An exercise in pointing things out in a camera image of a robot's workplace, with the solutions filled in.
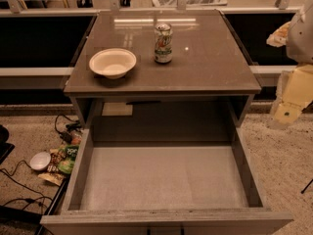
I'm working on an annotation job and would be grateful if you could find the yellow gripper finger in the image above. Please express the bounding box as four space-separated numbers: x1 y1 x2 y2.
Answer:
269 64 313 129
266 22 291 47

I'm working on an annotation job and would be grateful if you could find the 7up soda can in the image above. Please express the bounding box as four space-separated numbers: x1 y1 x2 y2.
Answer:
155 23 172 64

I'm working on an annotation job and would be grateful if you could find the grey cabinet with glass top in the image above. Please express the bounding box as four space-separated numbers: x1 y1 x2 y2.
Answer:
65 10 260 119

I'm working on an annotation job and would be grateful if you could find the open grey top drawer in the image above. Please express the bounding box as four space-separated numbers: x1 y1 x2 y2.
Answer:
40 98 294 235

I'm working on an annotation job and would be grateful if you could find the black tripod leg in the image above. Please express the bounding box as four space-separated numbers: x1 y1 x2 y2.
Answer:
300 179 313 194

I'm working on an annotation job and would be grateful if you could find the white paper bowl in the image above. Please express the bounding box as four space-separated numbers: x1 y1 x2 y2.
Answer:
89 48 137 79

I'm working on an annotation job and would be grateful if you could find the green snack bag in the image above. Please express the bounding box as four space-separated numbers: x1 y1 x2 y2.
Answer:
47 145 79 175

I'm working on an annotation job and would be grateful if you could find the yellow snack bag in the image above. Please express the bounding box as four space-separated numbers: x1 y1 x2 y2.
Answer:
38 172 65 186

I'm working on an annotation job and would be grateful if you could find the small white bowl on floor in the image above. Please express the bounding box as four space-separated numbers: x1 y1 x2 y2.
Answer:
29 152 51 171

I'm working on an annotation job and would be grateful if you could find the black power adapter with cable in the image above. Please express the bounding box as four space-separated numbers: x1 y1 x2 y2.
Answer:
54 115 82 145

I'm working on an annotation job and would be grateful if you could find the black cable on floor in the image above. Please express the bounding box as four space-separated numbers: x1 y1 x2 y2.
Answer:
0 160 55 213

